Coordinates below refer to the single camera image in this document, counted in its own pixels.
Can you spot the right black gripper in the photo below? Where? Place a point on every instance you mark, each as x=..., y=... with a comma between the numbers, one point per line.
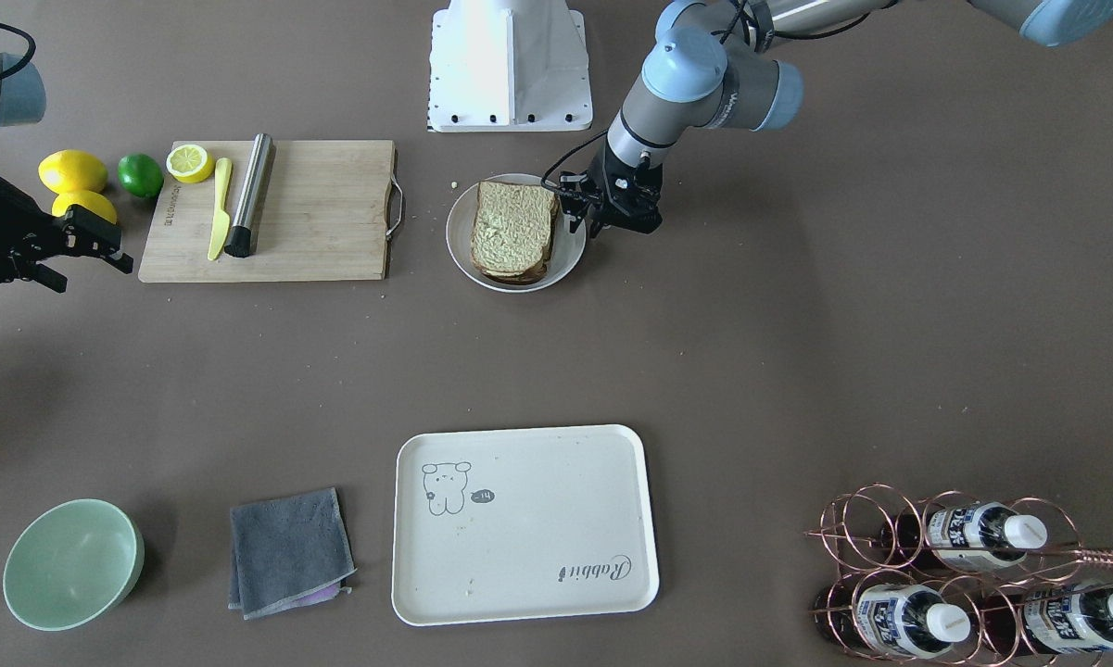
x=0, y=225

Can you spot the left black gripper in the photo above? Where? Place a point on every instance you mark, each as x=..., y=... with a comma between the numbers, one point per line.
x=582, y=197

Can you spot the white round plate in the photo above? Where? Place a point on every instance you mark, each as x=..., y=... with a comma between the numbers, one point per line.
x=566, y=249

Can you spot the bread slice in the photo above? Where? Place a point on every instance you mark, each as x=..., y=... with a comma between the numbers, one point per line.
x=513, y=225
x=531, y=275

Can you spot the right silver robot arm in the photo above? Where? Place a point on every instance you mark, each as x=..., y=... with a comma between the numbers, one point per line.
x=22, y=95

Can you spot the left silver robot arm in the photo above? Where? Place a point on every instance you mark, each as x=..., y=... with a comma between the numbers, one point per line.
x=708, y=68

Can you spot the cream rabbit tray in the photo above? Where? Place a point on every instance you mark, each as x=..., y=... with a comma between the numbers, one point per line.
x=507, y=525

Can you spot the bread slice under egg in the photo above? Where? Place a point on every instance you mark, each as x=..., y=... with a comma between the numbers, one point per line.
x=531, y=275

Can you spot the yellow whole lemon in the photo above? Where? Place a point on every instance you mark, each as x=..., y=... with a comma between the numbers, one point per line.
x=71, y=170
x=93, y=202

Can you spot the green lime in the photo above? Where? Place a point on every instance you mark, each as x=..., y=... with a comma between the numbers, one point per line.
x=140, y=175

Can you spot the steel muddler black tip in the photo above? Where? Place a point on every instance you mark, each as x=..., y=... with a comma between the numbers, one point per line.
x=240, y=239

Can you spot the halved lemon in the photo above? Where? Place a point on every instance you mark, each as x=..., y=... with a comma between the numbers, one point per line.
x=190, y=163

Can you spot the yellow plastic knife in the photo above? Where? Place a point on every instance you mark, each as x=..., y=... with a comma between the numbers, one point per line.
x=220, y=223

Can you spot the wooden cutting board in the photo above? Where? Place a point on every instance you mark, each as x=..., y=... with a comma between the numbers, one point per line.
x=324, y=217

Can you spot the mint green bowl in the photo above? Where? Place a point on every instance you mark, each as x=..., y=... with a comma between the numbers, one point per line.
x=73, y=564

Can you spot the grey folded cloth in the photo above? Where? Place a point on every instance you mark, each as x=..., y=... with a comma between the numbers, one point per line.
x=288, y=553

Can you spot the tea bottle white cap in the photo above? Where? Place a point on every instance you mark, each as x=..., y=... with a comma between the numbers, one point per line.
x=981, y=537

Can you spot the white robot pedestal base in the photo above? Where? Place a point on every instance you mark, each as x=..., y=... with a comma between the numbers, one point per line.
x=509, y=66

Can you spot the copper wire bottle rack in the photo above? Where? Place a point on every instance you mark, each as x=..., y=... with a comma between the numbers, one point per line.
x=851, y=521

